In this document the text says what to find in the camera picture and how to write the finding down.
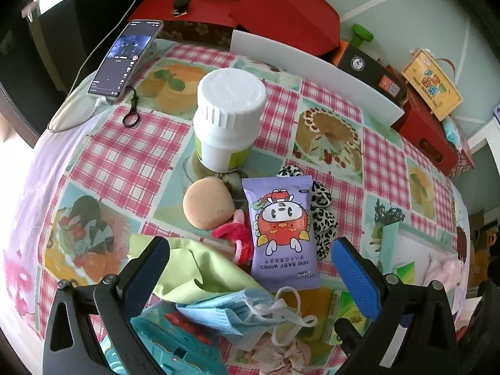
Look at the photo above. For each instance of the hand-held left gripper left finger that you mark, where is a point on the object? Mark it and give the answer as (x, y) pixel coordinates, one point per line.
(150, 265)

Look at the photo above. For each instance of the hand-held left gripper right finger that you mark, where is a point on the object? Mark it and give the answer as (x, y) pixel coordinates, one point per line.
(355, 277)

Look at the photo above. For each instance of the green juice carton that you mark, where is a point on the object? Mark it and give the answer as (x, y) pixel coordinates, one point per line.
(343, 308)

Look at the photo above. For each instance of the white box with teal rim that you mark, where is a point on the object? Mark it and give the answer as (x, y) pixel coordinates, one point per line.
(414, 242)

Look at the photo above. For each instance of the leopard print scrunchie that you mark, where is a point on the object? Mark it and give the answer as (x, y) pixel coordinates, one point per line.
(322, 211)

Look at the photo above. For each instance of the purple baby wipes pack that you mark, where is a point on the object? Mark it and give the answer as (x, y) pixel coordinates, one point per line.
(281, 242)

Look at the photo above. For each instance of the round peach sponge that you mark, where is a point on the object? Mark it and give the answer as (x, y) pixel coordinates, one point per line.
(207, 203)

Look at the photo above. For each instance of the pink and white scrunchie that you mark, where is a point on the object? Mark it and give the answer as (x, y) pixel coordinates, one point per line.
(281, 359)

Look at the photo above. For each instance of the light green cloth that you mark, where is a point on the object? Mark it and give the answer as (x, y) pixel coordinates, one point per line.
(187, 265)

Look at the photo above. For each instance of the green tissue pack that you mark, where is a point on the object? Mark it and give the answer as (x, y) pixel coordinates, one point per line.
(404, 271)

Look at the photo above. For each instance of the teal pouch with red patch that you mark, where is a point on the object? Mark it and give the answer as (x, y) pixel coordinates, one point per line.
(164, 343)

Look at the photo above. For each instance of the blue face mask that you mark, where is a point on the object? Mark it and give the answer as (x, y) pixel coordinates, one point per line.
(218, 312)

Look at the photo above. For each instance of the red pipe cleaner flower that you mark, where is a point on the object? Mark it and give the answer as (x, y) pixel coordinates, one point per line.
(234, 234)

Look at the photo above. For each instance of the pink fluffy cloth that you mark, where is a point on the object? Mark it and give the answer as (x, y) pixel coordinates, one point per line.
(445, 273)

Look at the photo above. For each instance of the red crate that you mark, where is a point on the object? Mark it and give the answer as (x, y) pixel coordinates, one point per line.
(425, 132)

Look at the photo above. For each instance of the light blue packet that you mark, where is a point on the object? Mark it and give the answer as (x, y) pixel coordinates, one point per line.
(453, 131)

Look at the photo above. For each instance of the pink checked tablecloth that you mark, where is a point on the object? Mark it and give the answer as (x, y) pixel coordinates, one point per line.
(281, 117)

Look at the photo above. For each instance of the white pill bottle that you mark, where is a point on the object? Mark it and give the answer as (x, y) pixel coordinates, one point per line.
(230, 101)

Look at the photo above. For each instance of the smartphone in clear case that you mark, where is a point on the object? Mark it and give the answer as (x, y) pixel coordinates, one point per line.
(125, 54)

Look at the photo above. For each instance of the black box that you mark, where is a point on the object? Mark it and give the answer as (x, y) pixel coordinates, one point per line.
(363, 64)

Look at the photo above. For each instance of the white board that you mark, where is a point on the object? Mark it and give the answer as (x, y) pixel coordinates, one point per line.
(312, 66)

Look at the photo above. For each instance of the green knob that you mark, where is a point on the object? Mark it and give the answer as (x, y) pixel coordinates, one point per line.
(361, 33)

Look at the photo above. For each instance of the small black gadget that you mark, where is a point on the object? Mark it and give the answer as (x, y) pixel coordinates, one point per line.
(181, 4)

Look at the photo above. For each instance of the red gift box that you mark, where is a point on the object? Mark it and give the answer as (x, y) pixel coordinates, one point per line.
(281, 11)

